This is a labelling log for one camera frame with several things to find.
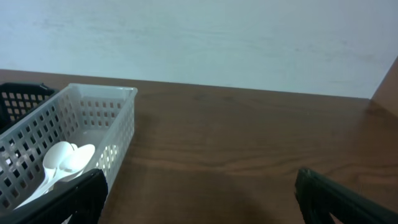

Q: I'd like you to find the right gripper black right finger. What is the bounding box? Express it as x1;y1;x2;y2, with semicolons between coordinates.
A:
295;169;397;224

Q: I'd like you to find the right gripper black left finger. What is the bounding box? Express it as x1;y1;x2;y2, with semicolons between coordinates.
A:
1;169;108;224

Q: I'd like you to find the clear white plastic basket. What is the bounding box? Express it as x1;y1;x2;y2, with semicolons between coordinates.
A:
1;83;137;215

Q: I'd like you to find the dark green plastic basket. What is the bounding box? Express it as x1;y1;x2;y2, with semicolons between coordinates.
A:
1;82;59;134

